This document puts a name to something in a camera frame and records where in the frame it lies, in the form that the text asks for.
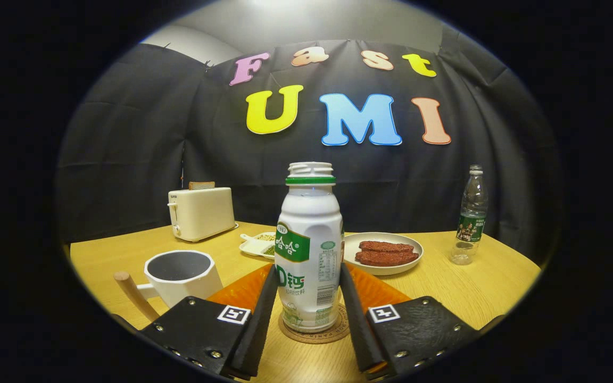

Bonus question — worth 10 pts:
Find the cream toaster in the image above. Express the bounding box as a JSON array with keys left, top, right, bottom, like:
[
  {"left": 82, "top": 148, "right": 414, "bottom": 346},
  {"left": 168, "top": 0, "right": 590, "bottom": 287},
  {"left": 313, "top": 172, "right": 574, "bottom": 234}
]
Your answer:
[{"left": 167, "top": 187, "right": 238, "bottom": 243}]

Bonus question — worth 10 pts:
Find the red sausage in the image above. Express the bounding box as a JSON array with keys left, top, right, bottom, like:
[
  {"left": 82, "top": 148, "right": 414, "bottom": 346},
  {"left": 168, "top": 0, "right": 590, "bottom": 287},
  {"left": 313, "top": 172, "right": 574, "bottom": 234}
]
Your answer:
[
  {"left": 354, "top": 250, "right": 420, "bottom": 267},
  {"left": 359, "top": 240, "right": 415, "bottom": 254}
]

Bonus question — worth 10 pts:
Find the wooden table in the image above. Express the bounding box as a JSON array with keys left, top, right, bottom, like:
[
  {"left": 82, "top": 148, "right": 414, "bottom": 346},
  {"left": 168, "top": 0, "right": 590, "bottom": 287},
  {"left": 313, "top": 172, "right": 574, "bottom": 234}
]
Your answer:
[{"left": 70, "top": 221, "right": 542, "bottom": 383}]

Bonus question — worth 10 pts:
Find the black backdrop cloth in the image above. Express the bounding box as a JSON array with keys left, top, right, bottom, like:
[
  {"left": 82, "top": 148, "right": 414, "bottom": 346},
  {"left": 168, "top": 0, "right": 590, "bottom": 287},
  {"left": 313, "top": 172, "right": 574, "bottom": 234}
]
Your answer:
[{"left": 54, "top": 21, "right": 560, "bottom": 267}]

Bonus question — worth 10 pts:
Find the white divided dish with beans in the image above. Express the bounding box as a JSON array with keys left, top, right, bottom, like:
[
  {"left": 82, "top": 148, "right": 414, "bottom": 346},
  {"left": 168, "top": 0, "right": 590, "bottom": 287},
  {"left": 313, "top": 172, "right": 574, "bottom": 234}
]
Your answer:
[{"left": 239, "top": 231, "right": 277, "bottom": 261}]

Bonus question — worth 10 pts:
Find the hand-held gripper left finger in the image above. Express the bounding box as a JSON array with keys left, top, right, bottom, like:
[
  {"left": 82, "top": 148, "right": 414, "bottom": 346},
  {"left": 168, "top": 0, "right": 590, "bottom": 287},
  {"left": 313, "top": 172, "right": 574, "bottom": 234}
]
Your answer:
[{"left": 139, "top": 263, "right": 278, "bottom": 381}]

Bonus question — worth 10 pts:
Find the white juice bottle green label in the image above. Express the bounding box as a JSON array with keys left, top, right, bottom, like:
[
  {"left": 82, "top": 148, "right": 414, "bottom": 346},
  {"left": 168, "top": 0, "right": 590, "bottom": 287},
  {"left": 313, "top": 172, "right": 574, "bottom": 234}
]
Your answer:
[{"left": 275, "top": 162, "right": 345, "bottom": 334}]

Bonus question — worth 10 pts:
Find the clear plastic water bottle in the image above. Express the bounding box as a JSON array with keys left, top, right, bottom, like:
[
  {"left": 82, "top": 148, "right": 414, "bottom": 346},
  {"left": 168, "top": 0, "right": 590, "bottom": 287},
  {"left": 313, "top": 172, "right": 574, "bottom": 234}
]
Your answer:
[{"left": 450, "top": 165, "right": 488, "bottom": 265}]

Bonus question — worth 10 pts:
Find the white round plate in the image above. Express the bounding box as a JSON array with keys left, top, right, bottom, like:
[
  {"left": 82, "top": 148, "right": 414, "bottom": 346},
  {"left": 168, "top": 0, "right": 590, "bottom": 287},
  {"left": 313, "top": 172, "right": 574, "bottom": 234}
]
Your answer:
[{"left": 343, "top": 232, "right": 424, "bottom": 276}]

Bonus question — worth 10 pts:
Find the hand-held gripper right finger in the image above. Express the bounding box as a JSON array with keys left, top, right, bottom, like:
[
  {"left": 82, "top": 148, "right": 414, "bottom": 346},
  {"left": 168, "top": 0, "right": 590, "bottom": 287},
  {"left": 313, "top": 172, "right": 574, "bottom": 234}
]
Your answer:
[{"left": 338, "top": 263, "right": 480, "bottom": 381}]

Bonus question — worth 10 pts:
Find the white cup with wooden handle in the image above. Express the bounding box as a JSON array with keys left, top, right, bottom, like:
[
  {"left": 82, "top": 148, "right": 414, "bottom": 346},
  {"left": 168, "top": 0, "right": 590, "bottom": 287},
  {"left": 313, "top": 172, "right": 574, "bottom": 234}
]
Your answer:
[{"left": 113, "top": 250, "right": 224, "bottom": 322}]

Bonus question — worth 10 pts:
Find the round wooden coaster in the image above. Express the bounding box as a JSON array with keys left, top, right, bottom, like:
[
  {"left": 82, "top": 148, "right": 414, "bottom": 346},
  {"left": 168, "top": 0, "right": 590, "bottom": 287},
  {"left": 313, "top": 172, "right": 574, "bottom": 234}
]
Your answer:
[{"left": 278, "top": 303, "right": 351, "bottom": 345}]

